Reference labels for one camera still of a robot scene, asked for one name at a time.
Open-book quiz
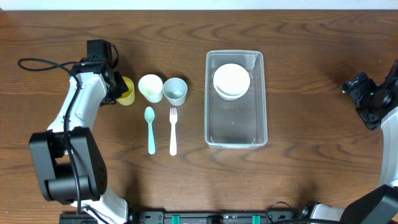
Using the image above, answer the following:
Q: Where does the yellow plastic cup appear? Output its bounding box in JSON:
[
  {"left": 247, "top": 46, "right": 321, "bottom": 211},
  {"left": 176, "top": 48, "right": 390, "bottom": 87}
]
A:
[{"left": 117, "top": 77, "right": 135, "bottom": 106}]

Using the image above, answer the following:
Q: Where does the white plastic cup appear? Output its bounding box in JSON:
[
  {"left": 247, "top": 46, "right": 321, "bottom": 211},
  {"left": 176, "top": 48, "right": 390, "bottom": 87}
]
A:
[{"left": 138, "top": 74, "right": 164, "bottom": 103}]

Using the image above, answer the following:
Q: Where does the mint green plastic spoon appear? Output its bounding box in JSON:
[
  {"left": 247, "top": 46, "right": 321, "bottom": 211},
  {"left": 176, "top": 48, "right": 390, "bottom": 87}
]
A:
[{"left": 144, "top": 106, "right": 156, "bottom": 155}]

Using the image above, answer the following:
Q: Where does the grey plastic cup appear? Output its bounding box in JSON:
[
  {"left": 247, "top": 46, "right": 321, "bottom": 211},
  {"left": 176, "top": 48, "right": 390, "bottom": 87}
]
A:
[{"left": 163, "top": 78, "right": 188, "bottom": 106}]

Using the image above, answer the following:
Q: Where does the white plastic fork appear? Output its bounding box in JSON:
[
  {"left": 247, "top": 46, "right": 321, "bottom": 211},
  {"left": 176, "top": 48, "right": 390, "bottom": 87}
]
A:
[{"left": 169, "top": 108, "right": 178, "bottom": 156}]

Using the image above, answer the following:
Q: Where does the grey plastic bowl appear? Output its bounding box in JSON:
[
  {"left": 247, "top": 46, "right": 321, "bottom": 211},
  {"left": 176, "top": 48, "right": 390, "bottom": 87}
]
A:
[{"left": 218, "top": 93, "right": 244, "bottom": 101}]

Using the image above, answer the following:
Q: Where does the white plastic bowl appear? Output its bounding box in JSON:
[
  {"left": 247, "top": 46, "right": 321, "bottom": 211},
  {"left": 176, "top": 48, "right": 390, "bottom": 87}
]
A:
[{"left": 213, "top": 63, "right": 251, "bottom": 95}]

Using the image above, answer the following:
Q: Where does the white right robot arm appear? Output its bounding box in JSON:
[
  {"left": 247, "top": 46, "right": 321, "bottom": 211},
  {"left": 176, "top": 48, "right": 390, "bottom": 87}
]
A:
[{"left": 299, "top": 66, "right": 397, "bottom": 223}]

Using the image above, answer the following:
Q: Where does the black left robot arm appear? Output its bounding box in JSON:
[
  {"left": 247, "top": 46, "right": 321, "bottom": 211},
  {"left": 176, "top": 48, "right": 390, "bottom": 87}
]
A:
[{"left": 29, "top": 58, "right": 132, "bottom": 223}]

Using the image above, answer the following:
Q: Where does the clear plastic container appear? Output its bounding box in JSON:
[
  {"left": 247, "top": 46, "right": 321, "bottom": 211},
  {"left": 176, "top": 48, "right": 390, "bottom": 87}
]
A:
[{"left": 205, "top": 50, "right": 267, "bottom": 149}]

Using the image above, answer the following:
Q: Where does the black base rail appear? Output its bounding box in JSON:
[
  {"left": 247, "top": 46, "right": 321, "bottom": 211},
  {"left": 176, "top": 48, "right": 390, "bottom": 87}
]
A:
[{"left": 58, "top": 210, "right": 312, "bottom": 224}]

